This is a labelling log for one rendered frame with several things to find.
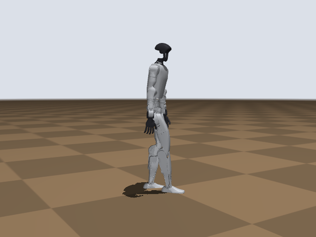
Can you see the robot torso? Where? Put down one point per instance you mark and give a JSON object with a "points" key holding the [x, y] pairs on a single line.
{"points": [[160, 85]]}

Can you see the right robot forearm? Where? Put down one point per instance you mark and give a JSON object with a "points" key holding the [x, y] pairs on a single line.
{"points": [[150, 102]]}

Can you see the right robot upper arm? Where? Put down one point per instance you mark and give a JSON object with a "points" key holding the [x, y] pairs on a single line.
{"points": [[153, 72]]}

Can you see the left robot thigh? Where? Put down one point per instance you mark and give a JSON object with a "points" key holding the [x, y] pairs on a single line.
{"points": [[154, 148]]}

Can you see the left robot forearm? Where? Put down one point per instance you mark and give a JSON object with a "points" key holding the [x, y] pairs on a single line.
{"points": [[163, 104]]}

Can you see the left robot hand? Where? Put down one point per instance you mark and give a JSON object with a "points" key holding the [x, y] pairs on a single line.
{"points": [[166, 118]]}

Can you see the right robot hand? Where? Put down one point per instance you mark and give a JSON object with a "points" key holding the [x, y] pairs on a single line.
{"points": [[150, 124]]}

